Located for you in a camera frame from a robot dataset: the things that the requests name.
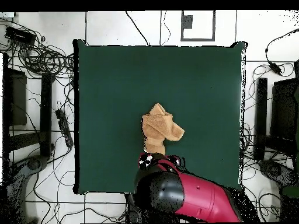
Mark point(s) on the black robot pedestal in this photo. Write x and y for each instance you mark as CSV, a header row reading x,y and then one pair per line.
x,y
132,210

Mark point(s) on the tan terry towel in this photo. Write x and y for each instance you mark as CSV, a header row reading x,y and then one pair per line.
x,y
158,130

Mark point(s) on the grey rectangular frame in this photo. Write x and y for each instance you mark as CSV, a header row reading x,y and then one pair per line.
x,y
198,39

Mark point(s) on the dark green table cloth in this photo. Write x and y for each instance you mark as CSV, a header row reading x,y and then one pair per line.
x,y
116,93

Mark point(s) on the black power adapter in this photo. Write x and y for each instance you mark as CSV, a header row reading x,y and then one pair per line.
x,y
275,68

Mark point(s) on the black flat panel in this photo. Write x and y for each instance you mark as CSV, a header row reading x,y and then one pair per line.
x,y
17,98
285,109

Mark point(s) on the black electronics box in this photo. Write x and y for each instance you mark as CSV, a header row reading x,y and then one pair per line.
x,y
21,35

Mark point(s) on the grey stand base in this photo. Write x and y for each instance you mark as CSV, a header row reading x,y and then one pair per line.
x,y
273,170
35,164

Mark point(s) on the black upright bar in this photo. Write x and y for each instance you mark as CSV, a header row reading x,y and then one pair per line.
x,y
46,112
261,112

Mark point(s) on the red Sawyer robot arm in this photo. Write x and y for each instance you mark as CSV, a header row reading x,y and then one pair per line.
x,y
198,198

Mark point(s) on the black power strip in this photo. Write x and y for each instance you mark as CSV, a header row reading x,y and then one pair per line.
x,y
64,127

